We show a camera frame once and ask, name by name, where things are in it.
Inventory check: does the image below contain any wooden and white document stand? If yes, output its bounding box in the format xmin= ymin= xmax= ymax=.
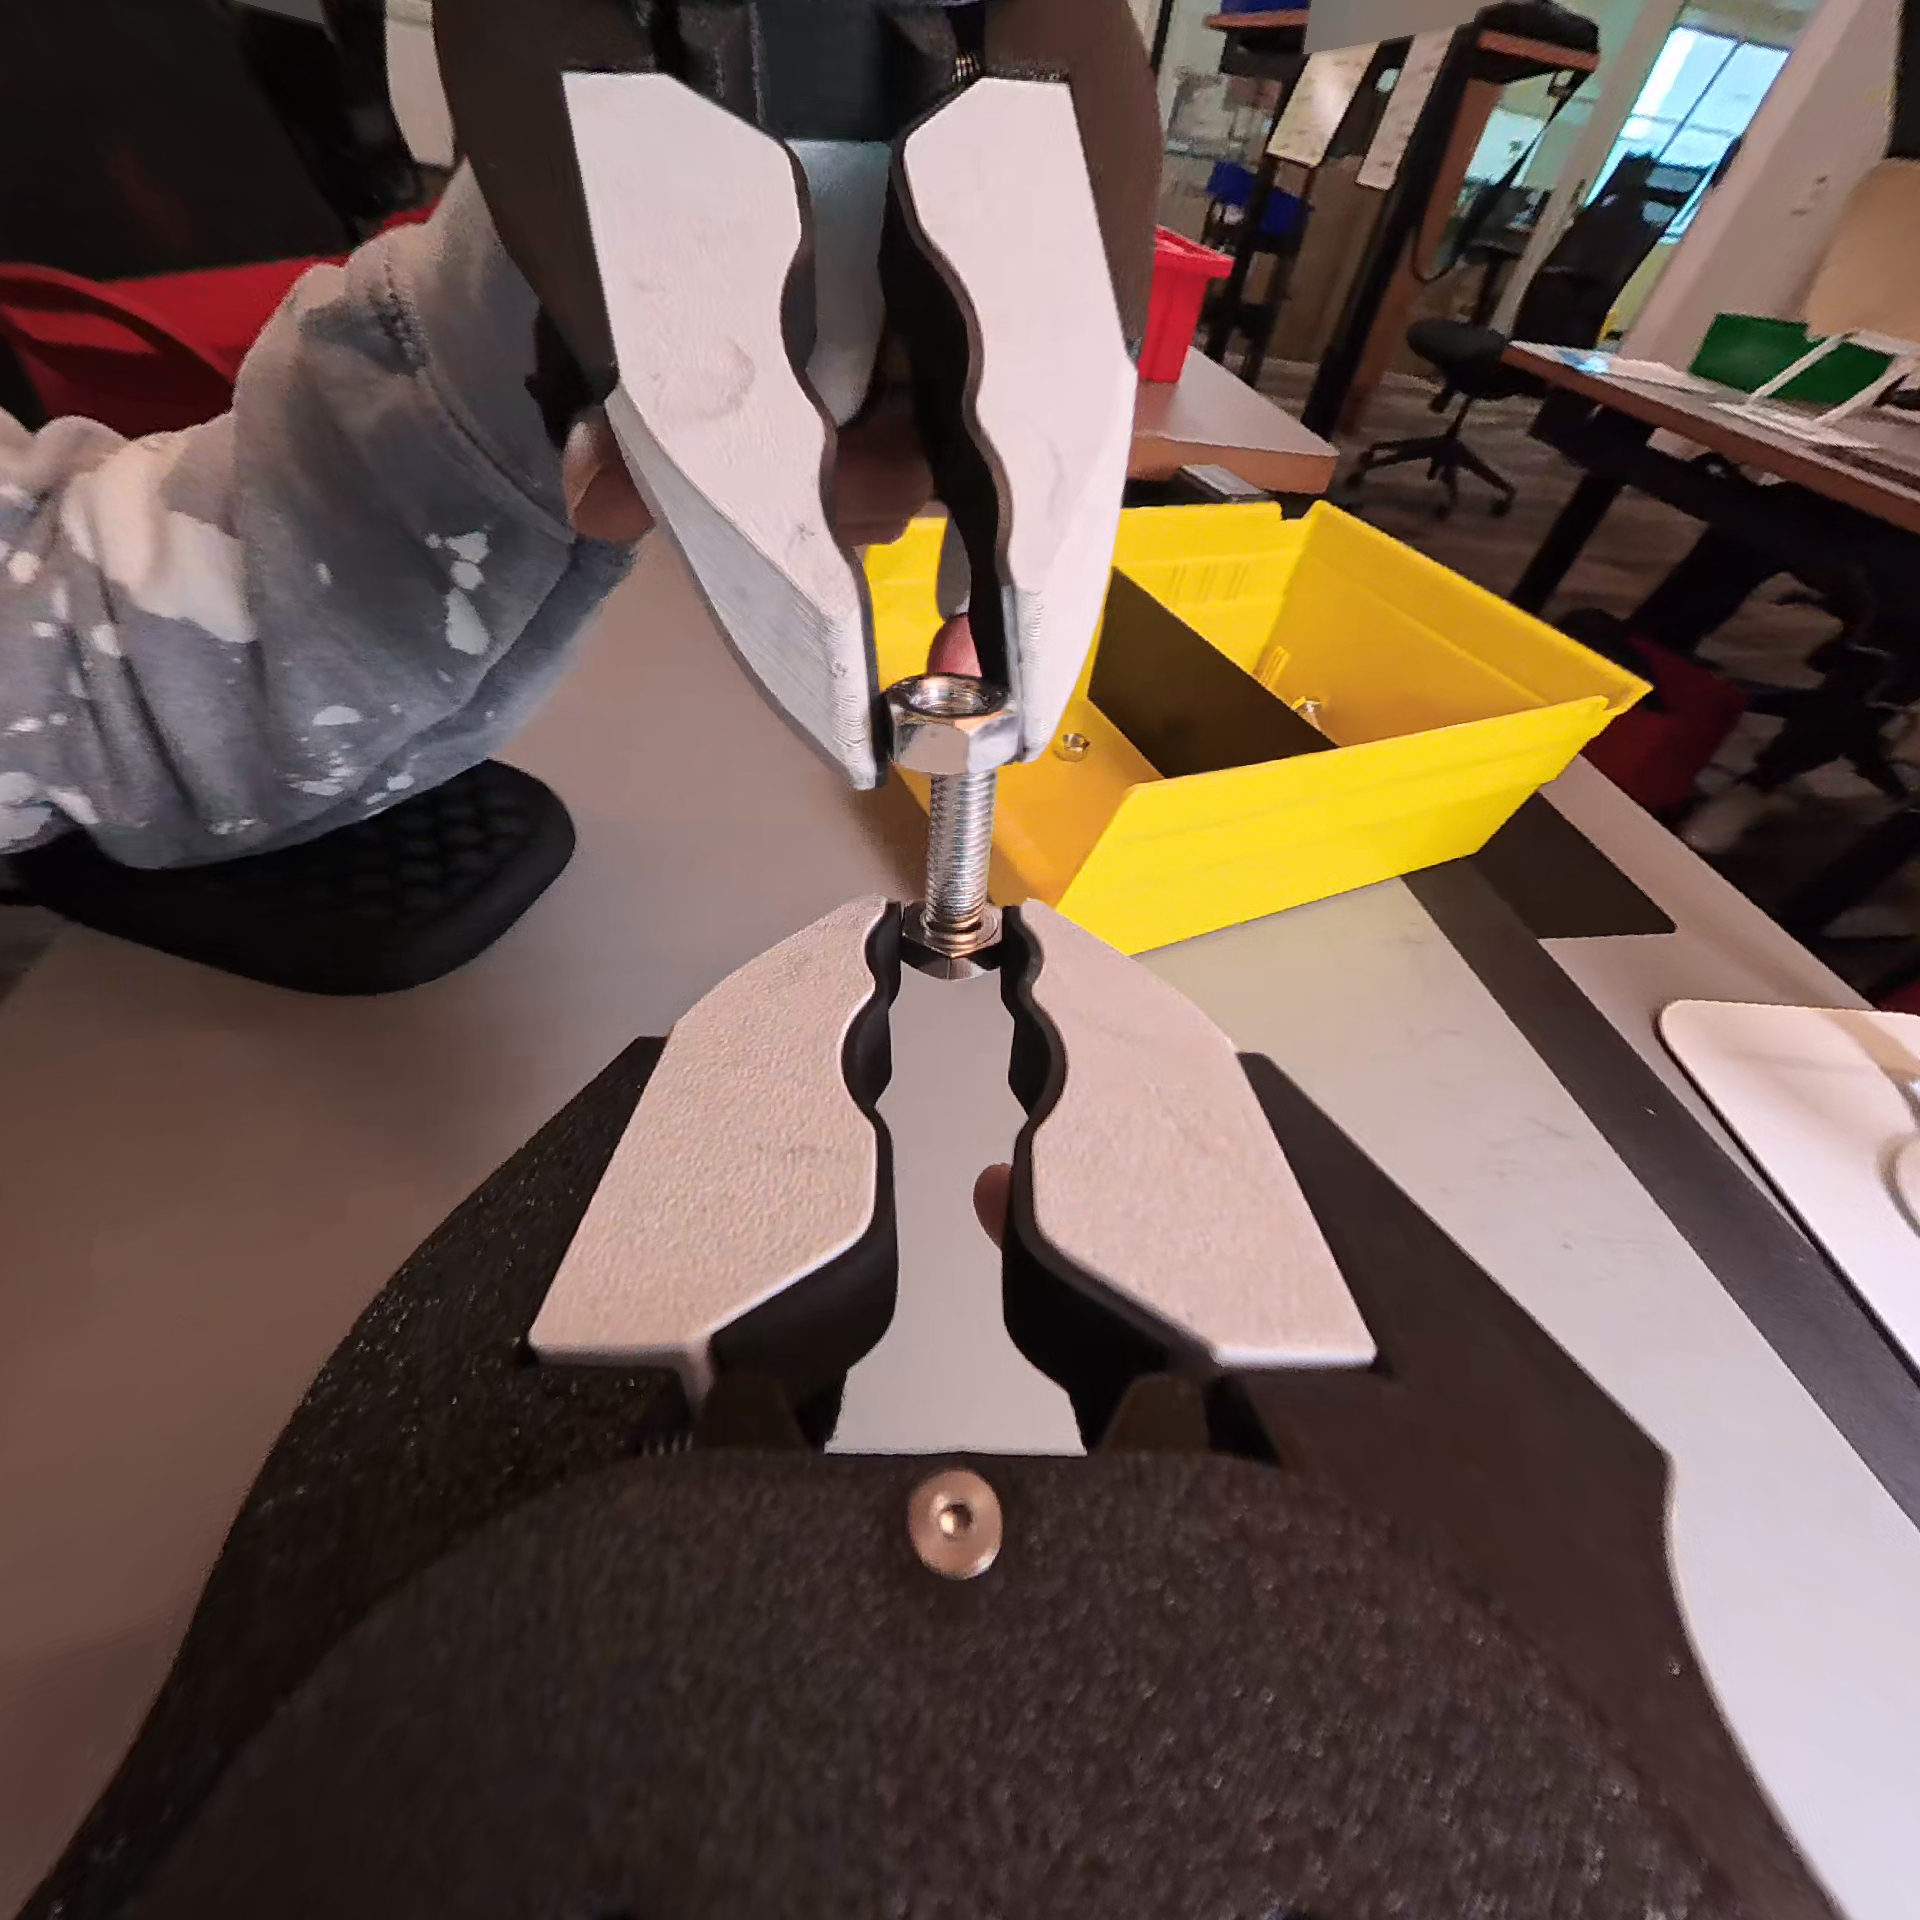
xmin=1658 ymin=997 xmax=1920 ymax=1325

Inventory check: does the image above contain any tall black standing desk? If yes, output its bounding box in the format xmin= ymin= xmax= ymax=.
xmin=1297 ymin=0 xmax=1601 ymax=436

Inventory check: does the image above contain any black honeycomb armrest pad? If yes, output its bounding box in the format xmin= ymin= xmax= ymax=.
xmin=23 ymin=756 xmax=579 ymax=997

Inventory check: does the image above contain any person's left forearm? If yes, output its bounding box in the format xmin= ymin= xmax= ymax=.
xmin=0 ymin=164 xmax=640 ymax=874

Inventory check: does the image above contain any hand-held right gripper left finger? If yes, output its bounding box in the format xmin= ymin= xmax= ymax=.
xmin=529 ymin=891 xmax=905 ymax=1408

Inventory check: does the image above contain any blue storage crate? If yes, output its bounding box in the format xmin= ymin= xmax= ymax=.
xmin=1207 ymin=157 xmax=1308 ymax=243

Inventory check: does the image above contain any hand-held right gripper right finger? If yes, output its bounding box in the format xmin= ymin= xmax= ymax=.
xmin=997 ymin=896 xmax=1379 ymax=1420

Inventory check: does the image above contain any green plastic bin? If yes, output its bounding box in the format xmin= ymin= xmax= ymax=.
xmin=1687 ymin=310 xmax=1920 ymax=426

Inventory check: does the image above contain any person's left hand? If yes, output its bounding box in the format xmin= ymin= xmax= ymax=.
xmin=562 ymin=406 xmax=987 ymax=681

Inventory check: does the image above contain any red plastic bin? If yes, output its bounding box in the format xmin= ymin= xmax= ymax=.
xmin=1137 ymin=225 xmax=1235 ymax=384

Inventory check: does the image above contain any white paper sheet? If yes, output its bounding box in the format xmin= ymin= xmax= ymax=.
xmin=1357 ymin=30 xmax=1449 ymax=190
xmin=1267 ymin=46 xmax=1361 ymax=166

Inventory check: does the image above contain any yellow plastic bin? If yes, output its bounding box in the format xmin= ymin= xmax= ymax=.
xmin=861 ymin=498 xmax=1653 ymax=957

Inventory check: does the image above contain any black bin divider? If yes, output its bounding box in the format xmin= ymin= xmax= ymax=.
xmin=1093 ymin=569 xmax=1340 ymax=785

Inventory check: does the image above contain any red storage bag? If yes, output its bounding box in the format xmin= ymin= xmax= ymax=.
xmin=1583 ymin=630 xmax=1749 ymax=819

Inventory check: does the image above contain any black office chair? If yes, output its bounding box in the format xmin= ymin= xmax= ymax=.
xmin=1341 ymin=150 xmax=1644 ymax=518

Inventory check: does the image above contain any wooden desk with black legs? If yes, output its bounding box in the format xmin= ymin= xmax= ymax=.
xmin=1504 ymin=339 xmax=1920 ymax=617

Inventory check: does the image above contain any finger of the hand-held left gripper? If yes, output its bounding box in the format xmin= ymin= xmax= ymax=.
xmin=560 ymin=72 xmax=885 ymax=793
xmin=893 ymin=72 xmax=1146 ymax=762

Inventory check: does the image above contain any wooden top work table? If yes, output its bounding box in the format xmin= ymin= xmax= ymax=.
xmin=1124 ymin=347 xmax=1340 ymax=496

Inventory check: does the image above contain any red tote bag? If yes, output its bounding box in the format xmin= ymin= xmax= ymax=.
xmin=0 ymin=256 xmax=355 ymax=436

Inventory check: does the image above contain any black partition panel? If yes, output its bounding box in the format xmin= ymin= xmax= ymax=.
xmin=0 ymin=0 xmax=453 ymax=256

